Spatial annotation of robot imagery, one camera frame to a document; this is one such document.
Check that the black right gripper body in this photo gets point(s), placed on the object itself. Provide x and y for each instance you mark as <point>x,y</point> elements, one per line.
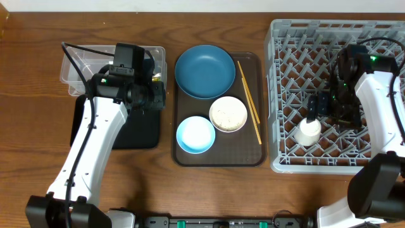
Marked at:
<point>342,106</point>

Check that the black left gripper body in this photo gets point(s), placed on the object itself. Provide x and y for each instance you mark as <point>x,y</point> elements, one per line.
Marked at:
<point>156,95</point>

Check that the green yellow snack wrapper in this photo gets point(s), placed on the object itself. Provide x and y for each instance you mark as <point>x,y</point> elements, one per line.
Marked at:
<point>157,77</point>

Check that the cream white cup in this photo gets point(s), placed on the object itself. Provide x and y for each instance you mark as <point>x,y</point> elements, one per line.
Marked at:
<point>308,132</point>

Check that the rice pile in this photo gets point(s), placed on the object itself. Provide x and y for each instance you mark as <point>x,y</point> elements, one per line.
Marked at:
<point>228,114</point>

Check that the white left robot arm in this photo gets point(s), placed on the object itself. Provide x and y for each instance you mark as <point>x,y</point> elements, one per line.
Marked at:
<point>111,94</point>

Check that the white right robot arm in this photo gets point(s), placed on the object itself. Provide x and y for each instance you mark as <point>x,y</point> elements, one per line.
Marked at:
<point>364,83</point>

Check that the grey dishwasher rack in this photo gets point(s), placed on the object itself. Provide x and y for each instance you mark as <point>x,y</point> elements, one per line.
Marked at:
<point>299,55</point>

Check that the clear plastic waste bin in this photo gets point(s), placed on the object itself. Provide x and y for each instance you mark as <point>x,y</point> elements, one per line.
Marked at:
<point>90,63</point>

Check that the black plastic tray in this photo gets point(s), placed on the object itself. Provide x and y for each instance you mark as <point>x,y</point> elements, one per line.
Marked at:
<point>139,130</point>

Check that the dark blue plate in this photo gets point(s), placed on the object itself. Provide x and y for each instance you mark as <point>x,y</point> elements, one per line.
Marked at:
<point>205,71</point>

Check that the light blue bowl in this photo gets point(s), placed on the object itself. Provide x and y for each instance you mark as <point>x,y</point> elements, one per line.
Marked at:
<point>195,135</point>

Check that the wooden chopstick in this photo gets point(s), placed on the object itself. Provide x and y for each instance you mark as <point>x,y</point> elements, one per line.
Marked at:
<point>248,94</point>
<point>251,112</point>

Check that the brown serving tray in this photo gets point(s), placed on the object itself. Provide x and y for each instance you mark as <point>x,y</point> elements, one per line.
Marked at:
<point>240,148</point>

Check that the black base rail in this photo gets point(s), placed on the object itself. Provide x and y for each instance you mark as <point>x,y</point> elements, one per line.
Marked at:
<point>221,222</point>

